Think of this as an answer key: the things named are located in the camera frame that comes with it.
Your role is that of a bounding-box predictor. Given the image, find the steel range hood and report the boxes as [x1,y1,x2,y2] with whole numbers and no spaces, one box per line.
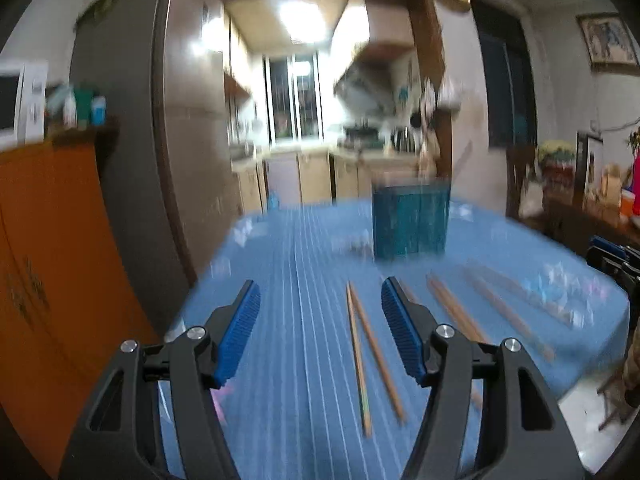
[332,42,417,117]

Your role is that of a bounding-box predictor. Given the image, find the blue star-print tablecloth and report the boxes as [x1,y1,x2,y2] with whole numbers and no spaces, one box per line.
[160,195,631,480]

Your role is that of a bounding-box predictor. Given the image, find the white microwave oven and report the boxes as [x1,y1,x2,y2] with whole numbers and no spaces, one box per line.
[0,60,48,151]

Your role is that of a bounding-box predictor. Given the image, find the beige wall cabinets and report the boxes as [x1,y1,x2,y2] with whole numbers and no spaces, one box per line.
[221,10,254,100]

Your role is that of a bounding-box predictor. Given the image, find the blue perforated utensil holder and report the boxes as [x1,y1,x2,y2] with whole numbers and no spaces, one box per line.
[371,180,452,261]

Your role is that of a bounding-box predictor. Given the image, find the dark wooden sideboard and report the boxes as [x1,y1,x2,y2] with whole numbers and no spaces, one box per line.
[506,145,640,258]

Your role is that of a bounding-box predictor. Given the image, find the square ceiling light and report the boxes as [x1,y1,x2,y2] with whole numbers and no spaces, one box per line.
[279,0,327,45]

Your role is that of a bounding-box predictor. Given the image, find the gas stove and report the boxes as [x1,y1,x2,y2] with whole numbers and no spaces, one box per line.
[344,127,382,149]

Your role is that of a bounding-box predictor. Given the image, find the orange wooden cabinet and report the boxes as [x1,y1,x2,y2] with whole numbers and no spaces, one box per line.
[0,125,161,480]

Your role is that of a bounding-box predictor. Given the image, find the grey refrigerator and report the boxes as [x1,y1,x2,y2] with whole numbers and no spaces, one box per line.
[70,0,241,286]

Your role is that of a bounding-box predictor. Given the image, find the barred kitchen window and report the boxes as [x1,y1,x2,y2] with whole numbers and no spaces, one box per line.
[264,52,324,143]

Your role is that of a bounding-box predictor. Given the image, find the hanging plastic bags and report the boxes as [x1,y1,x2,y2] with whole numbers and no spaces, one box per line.
[419,77,462,173]

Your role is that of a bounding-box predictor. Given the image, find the beige kitchen base cabinets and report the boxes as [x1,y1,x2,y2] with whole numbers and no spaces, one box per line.
[231,149,426,213]

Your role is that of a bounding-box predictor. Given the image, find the wooden chopstick pair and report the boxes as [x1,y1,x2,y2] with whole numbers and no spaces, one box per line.
[461,266,557,363]

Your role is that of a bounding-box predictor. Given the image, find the steel electric kettle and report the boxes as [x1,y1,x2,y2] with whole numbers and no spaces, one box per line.
[392,127,417,154]

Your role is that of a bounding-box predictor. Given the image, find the yellow flower bunch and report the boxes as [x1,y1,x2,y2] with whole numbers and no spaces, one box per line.
[537,140,577,166]

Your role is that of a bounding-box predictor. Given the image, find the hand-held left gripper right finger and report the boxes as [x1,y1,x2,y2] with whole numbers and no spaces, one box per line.
[381,276,586,480]

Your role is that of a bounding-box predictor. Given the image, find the green container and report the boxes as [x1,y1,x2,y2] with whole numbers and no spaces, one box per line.
[75,89,94,126]

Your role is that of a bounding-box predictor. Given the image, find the standing photo frame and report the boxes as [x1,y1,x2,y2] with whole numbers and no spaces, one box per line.
[575,131,604,197]

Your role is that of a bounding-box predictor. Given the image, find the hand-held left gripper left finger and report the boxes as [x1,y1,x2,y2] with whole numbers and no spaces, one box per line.
[57,280,262,480]

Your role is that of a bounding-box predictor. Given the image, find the dark room window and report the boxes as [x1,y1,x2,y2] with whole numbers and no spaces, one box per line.
[472,0,539,150]

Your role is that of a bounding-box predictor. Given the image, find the framed wall picture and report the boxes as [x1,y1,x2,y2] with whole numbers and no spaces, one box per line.
[576,12,640,69]

